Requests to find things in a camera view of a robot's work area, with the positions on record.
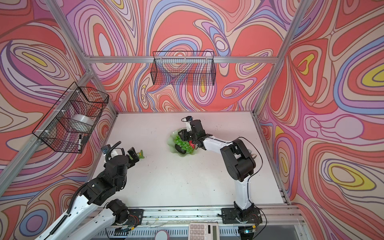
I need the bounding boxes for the green grape bunch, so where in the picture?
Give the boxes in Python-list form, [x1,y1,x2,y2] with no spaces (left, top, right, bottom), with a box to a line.
[172,131,195,154]

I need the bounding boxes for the dark avocado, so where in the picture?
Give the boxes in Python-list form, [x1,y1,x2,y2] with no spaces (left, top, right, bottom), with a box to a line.
[175,145,187,155]

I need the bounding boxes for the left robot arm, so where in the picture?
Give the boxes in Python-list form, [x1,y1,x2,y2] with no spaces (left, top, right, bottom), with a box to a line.
[37,144,144,240]

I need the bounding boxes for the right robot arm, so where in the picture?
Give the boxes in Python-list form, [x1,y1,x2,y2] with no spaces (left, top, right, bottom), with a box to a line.
[178,116,256,222]

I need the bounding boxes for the pale green wavy fruit bowl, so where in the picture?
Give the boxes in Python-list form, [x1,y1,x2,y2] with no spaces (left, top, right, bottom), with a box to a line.
[167,129,198,157]

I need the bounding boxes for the green snack packet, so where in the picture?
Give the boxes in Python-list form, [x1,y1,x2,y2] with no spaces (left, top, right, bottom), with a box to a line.
[137,150,145,159]

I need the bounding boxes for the black marker pen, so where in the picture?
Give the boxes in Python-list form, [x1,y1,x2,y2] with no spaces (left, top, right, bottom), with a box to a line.
[78,134,82,153]

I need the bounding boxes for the round white pink disc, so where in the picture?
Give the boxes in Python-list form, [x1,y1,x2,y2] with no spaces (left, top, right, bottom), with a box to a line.
[155,230,170,240]

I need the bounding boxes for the white pink calculator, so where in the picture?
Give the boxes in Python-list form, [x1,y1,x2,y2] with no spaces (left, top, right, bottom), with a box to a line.
[188,223,220,240]

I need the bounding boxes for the left black wire basket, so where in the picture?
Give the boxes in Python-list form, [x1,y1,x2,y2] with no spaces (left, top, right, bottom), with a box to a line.
[32,83,109,154]

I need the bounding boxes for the black wire basket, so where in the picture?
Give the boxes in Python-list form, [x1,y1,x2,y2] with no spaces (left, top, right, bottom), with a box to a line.
[32,83,109,154]
[151,51,216,86]

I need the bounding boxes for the rear black wire basket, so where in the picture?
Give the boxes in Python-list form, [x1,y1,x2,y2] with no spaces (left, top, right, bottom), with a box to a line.
[151,51,216,86]

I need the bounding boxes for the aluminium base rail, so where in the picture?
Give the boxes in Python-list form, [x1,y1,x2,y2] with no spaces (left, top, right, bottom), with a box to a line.
[89,204,304,229]

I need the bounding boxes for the aluminium corner frame post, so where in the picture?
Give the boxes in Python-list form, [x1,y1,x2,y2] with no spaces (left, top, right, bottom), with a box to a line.
[44,0,119,116]

